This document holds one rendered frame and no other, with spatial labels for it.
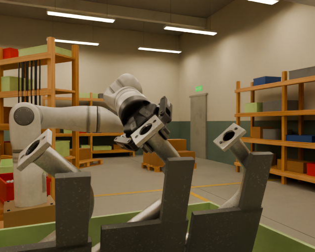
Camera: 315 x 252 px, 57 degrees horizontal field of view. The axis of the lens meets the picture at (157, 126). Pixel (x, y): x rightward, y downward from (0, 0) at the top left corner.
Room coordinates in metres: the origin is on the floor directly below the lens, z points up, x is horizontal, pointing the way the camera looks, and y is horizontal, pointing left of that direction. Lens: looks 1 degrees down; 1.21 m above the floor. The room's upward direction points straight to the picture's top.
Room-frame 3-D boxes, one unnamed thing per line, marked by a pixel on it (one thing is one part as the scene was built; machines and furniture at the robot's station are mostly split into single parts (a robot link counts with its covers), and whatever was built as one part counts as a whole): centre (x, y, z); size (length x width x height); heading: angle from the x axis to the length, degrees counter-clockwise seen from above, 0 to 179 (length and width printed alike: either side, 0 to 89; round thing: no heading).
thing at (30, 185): (0.95, 0.42, 1.03); 0.09 x 0.09 x 0.17; 38
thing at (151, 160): (7.63, -0.30, 0.37); 1.20 x 0.80 x 0.74; 119
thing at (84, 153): (8.06, 2.22, 0.22); 1.20 x 0.80 x 0.44; 151
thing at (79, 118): (0.99, 0.35, 1.22); 0.27 x 0.10 x 0.09; 105
